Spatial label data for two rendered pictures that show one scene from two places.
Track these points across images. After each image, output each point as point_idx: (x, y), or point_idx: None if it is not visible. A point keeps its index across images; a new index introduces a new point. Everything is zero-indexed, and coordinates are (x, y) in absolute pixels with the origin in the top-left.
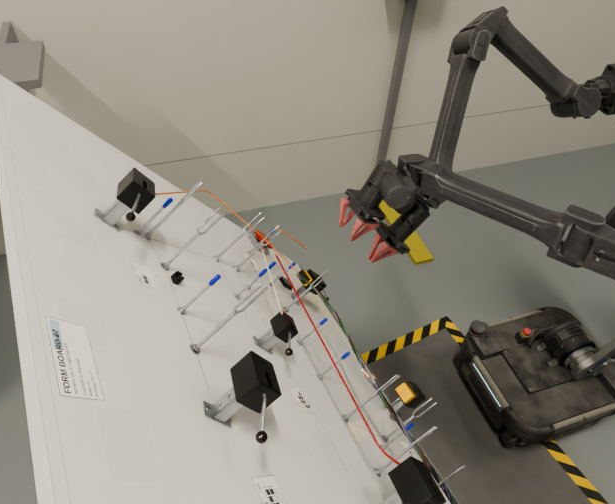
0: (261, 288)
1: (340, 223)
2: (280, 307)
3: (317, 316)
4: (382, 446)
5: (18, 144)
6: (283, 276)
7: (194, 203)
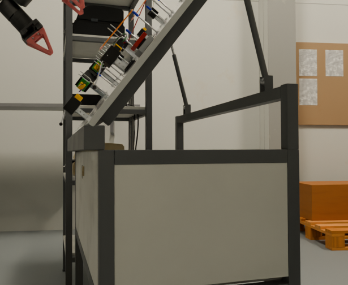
0: (155, 34)
1: (84, 4)
2: (153, 6)
3: (107, 95)
4: (112, 84)
5: None
6: (127, 71)
7: None
